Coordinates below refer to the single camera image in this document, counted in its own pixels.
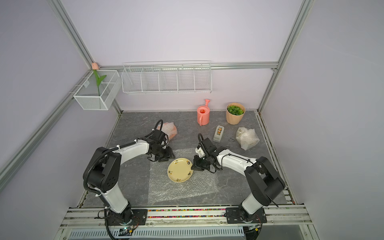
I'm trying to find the bubble wrap sheet pile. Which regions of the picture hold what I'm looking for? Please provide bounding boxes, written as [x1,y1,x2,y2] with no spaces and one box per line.
[148,148,218,205]

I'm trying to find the potted green plant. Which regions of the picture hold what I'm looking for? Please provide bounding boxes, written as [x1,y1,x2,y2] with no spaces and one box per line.
[226,103,246,125]

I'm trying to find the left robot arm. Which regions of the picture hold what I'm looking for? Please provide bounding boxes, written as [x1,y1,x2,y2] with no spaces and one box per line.
[83,129,175,215]

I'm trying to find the cream beige plate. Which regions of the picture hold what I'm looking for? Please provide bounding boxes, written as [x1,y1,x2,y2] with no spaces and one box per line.
[167,158,193,183]

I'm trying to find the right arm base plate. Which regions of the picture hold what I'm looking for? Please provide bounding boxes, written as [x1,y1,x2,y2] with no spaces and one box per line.
[224,208,267,224]

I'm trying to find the pink artificial tulip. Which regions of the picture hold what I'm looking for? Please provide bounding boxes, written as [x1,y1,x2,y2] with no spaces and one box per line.
[92,63,107,97]

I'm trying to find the small white wire basket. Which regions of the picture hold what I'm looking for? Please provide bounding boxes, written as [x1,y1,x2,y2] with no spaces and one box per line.
[74,70,122,111]

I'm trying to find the long white wire basket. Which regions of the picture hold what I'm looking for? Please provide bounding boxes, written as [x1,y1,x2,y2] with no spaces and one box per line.
[121,61,213,94]

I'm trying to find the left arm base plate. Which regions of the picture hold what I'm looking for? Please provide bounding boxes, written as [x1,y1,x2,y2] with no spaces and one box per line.
[107,209,148,226]

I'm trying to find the orange plate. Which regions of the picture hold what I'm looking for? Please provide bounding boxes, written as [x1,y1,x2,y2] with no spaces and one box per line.
[158,122,178,141]

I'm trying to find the pink watering can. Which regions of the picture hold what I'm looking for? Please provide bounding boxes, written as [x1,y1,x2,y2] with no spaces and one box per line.
[197,99,211,126]

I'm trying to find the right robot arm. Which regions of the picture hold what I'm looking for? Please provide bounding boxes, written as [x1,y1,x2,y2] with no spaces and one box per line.
[191,133,286,222]

